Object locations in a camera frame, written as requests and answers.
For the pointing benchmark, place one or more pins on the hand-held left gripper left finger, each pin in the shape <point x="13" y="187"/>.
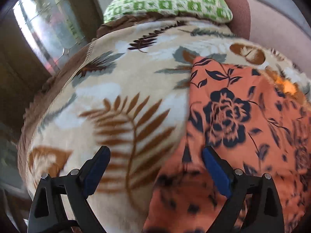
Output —
<point x="93" y="174"/>

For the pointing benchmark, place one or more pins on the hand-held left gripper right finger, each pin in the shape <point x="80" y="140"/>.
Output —
<point x="216" y="172"/>

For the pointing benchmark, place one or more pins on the orange floral garment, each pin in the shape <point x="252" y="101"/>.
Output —
<point x="230" y="126"/>

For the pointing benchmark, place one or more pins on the leaf print fleece blanket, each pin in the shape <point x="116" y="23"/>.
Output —
<point x="121" y="82"/>

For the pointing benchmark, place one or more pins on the brown bed sheet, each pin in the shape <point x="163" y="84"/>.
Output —
<point x="65" y="65"/>

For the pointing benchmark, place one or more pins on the glass window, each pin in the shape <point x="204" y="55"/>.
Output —
<point x="48" y="24"/>

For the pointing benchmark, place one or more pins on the pink brown sofa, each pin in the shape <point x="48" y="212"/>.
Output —
<point x="269" y="21"/>

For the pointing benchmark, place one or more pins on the green patterned pillow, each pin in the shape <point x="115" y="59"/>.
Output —
<point x="170" y="0"/>

